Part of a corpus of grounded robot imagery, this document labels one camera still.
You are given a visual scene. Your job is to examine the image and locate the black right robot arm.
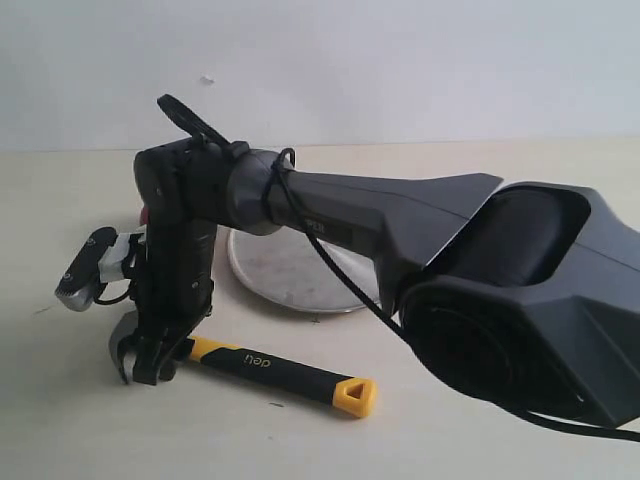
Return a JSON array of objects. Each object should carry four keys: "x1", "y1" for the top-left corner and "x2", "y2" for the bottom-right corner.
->
[{"x1": 133, "y1": 138, "x2": 639, "y2": 428}]

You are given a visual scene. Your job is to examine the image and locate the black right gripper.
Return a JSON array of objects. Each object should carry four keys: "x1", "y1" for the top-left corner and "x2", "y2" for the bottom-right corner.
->
[{"x1": 131, "y1": 138, "x2": 231, "y2": 386}]

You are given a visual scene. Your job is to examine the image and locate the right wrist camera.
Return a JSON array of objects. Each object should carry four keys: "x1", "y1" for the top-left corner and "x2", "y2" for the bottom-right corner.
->
[{"x1": 55, "y1": 226, "x2": 146, "y2": 312}]

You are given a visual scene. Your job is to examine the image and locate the red dome push button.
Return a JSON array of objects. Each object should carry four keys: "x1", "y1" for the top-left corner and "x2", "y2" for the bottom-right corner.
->
[{"x1": 139, "y1": 205, "x2": 149, "y2": 226}]

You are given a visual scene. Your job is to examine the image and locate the round steel plate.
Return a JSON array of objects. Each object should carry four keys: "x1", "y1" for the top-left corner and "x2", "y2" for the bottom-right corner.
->
[{"x1": 227, "y1": 228, "x2": 365, "y2": 314}]

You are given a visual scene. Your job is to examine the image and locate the yellow black claw hammer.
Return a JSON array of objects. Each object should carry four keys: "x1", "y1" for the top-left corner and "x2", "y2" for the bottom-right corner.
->
[{"x1": 108, "y1": 309, "x2": 379, "y2": 420}]

